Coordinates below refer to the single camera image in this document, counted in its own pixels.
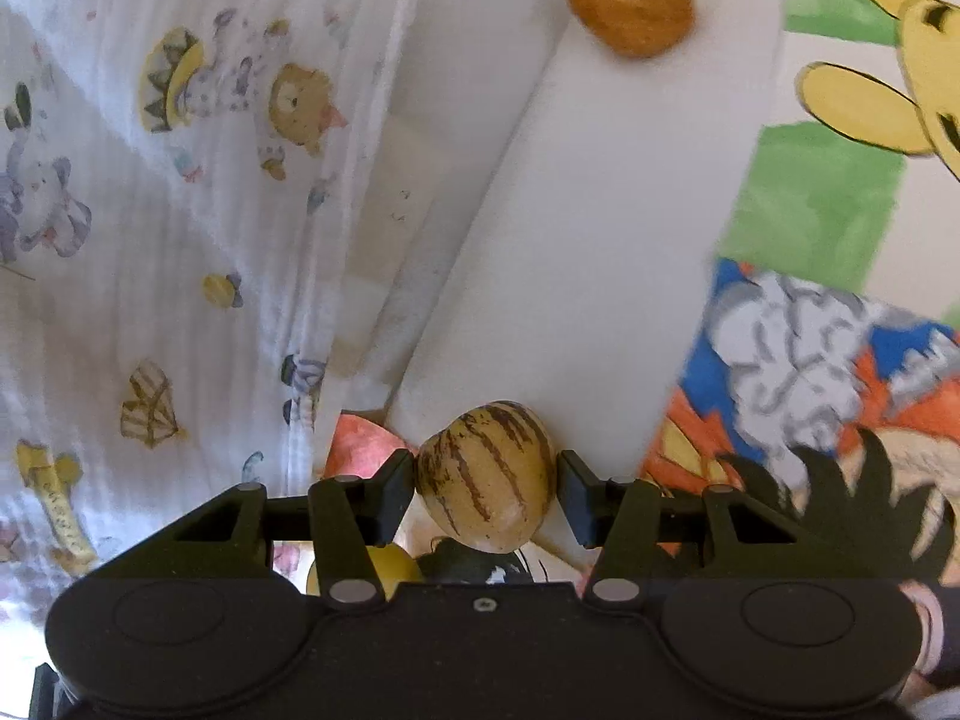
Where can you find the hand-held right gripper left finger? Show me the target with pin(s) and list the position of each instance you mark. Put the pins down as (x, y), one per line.
(396, 495)

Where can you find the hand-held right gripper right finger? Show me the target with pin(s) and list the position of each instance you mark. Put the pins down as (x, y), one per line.
(577, 499)

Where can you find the striped pepino melon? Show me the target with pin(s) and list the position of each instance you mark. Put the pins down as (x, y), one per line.
(484, 476)

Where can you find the yellow lemon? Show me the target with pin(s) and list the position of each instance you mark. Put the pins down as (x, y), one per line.
(397, 566)

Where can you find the anime printed mat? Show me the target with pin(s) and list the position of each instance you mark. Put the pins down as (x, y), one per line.
(787, 360)

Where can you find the white cartoon printed blanket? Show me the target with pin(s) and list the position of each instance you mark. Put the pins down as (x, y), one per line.
(150, 240)

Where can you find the reddish speckled fruit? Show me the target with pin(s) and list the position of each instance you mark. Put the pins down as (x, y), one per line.
(630, 4)

